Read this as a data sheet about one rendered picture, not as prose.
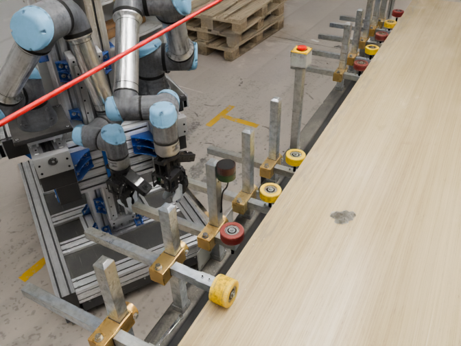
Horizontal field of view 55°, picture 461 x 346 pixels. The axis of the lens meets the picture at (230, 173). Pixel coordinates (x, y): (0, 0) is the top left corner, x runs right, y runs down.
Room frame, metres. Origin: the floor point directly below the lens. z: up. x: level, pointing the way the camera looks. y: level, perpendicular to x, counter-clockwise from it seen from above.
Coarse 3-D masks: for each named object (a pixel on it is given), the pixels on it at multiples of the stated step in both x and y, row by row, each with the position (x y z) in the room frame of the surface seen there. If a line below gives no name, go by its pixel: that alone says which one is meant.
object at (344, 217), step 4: (332, 212) 1.13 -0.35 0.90; (336, 212) 1.11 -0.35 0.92; (340, 212) 1.12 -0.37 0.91; (344, 212) 1.12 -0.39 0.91; (348, 212) 1.12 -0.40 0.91; (352, 212) 1.11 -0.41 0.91; (332, 216) 1.11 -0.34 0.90; (336, 216) 1.10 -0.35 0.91; (340, 216) 1.10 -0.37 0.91; (344, 216) 1.10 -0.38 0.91; (348, 216) 1.09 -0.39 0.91; (352, 216) 1.10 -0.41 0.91; (336, 220) 1.08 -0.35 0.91; (340, 220) 1.08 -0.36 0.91; (344, 220) 1.08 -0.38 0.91; (348, 220) 1.09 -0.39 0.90
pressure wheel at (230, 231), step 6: (228, 222) 1.09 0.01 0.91; (234, 222) 1.09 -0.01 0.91; (222, 228) 1.06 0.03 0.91; (228, 228) 1.07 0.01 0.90; (234, 228) 1.07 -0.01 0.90; (240, 228) 1.06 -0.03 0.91; (222, 234) 1.04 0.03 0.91; (228, 234) 1.04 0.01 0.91; (234, 234) 1.04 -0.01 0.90; (240, 234) 1.03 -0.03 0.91; (222, 240) 1.03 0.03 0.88; (228, 240) 1.02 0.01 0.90; (234, 240) 1.02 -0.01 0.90; (240, 240) 1.03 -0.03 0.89; (234, 252) 1.05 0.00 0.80
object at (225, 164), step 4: (224, 160) 1.13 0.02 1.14; (228, 160) 1.13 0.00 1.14; (220, 164) 1.11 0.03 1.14; (224, 164) 1.11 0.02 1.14; (228, 164) 1.11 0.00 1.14; (232, 164) 1.11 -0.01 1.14; (220, 168) 1.09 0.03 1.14; (224, 168) 1.09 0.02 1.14; (228, 168) 1.08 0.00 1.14; (216, 176) 1.11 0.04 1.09; (216, 180) 1.11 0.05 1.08; (216, 184) 1.11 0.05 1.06; (224, 188) 1.11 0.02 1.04; (220, 212) 1.12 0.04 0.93
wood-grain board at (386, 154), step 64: (384, 64) 2.33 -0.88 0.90; (448, 64) 2.31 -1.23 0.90; (384, 128) 1.66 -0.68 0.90; (448, 128) 1.64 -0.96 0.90; (320, 192) 1.24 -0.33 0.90; (384, 192) 1.23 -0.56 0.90; (448, 192) 1.22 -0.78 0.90; (256, 256) 0.94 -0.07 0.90; (320, 256) 0.93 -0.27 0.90; (384, 256) 0.93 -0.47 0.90; (448, 256) 0.92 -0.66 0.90; (256, 320) 0.71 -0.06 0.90; (320, 320) 0.71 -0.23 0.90; (384, 320) 0.70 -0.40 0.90; (448, 320) 0.70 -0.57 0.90
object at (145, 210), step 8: (136, 208) 1.23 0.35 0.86; (144, 208) 1.23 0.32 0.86; (152, 208) 1.23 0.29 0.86; (152, 216) 1.20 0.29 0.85; (184, 224) 1.13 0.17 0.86; (192, 224) 1.13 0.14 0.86; (200, 224) 1.13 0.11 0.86; (192, 232) 1.11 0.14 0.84; (216, 240) 1.07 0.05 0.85; (232, 248) 1.04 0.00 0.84
